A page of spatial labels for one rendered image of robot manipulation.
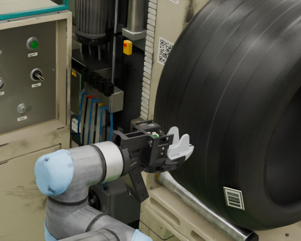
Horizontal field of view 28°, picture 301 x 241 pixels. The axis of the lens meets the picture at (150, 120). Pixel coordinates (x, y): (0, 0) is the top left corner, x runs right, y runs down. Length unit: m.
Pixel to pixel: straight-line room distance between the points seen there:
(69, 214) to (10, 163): 0.77
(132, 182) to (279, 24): 0.43
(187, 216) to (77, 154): 0.59
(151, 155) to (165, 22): 0.54
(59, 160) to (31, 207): 0.94
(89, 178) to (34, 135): 0.78
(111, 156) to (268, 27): 0.41
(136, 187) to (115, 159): 0.12
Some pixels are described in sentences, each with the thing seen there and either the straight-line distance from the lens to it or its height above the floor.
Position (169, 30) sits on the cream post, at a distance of 1.60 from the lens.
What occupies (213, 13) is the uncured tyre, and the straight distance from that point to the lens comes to 1.32.
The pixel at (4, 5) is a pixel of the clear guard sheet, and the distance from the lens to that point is 1.67.
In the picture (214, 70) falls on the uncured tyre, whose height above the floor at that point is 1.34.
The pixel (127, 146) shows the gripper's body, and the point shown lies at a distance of 1.13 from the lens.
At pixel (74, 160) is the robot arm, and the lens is 1.06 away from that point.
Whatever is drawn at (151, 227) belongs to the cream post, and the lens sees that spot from 1.92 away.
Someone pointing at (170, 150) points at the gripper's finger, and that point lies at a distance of 1.21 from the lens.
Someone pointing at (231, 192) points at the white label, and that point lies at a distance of 1.28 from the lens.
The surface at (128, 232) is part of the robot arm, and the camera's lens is 1.06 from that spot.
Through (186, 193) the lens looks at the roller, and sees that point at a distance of 1.59.
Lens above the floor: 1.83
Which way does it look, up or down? 29 degrees down
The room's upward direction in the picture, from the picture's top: 5 degrees clockwise
